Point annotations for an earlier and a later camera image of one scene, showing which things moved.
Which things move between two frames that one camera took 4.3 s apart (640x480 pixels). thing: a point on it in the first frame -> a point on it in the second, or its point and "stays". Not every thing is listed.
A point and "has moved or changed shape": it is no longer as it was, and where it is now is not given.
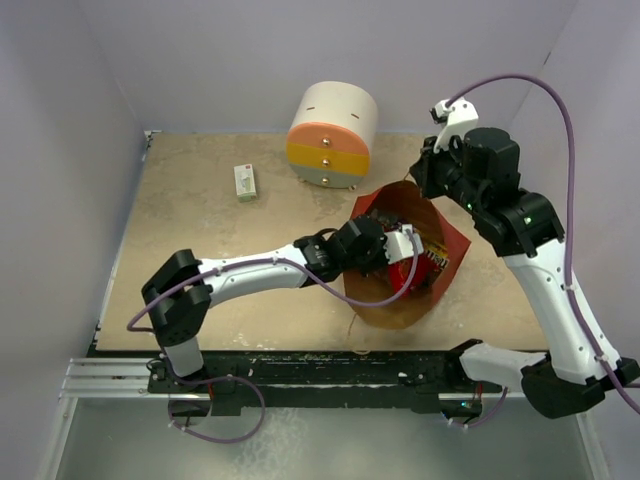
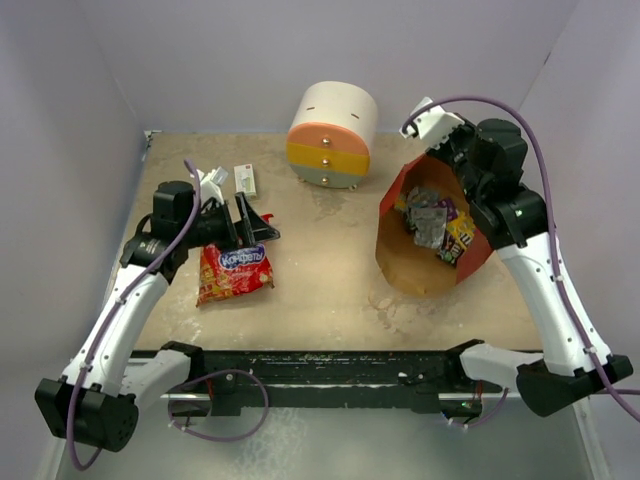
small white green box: [245, 183] stays
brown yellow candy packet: [437, 252] -> [457, 238]
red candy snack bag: [400, 272] has moved or changed shape
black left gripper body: [374, 258] -> [214, 227]
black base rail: [324, 378] stays
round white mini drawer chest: [329, 142] stays
